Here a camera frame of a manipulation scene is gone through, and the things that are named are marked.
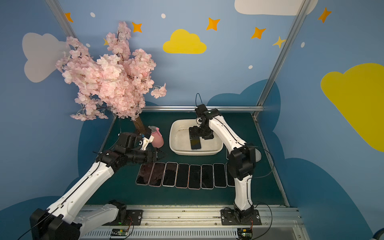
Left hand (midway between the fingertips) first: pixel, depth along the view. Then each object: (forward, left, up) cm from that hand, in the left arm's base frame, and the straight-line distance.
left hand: (162, 154), depth 75 cm
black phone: (+21, -17, -21) cm, 34 cm away
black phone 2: (-2, -32, -20) cm, 38 cm away
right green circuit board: (-30, -42, -22) cm, 57 cm away
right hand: (+16, -19, -5) cm, 26 cm away
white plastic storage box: (+23, -5, -22) cm, 32 cm away
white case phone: (-3, -2, -20) cm, 20 cm away
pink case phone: (-4, -17, -19) cm, 26 cm away
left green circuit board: (-31, +20, -22) cm, 43 cm away
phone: (-3, +6, -21) cm, 22 cm away
